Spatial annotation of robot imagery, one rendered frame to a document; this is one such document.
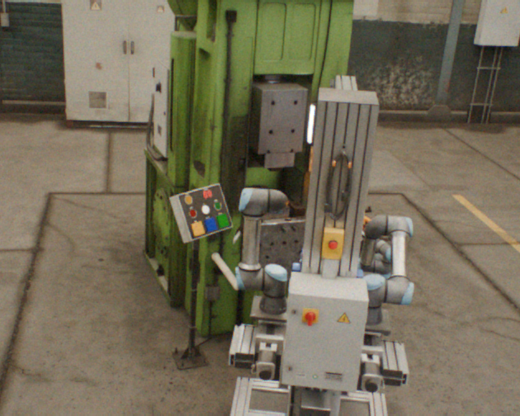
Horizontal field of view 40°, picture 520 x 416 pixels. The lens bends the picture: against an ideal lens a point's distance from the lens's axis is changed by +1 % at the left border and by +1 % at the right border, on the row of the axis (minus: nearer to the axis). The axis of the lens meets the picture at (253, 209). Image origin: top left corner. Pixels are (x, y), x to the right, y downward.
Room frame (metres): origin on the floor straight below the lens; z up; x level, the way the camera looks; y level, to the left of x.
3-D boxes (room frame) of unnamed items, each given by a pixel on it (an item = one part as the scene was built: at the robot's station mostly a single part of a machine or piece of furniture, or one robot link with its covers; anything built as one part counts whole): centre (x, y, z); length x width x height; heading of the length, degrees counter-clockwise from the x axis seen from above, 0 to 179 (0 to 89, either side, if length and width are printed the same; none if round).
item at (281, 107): (4.49, -0.10, 1.56); 0.42 x 0.39 x 0.40; 22
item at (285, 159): (4.48, -0.06, 1.32); 0.42 x 0.20 x 0.10; 22
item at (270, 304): (3.30, -0.14, 0.87); 0.15 x 0.15 x 0.10
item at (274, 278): (3.30, -0.13, 0.98); 0.13 x 0.12 x 0.14; 94
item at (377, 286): (3.27, -0.64, 0.98); 0.13 x 0.12 x 0.14; 85
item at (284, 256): (4.51, -0.11, 0.69); 0.56 x 0.38 x 0.45; 22
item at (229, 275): (4.07, 0.15, 0.62); 0.44 x 0.05 x 0.05; 22
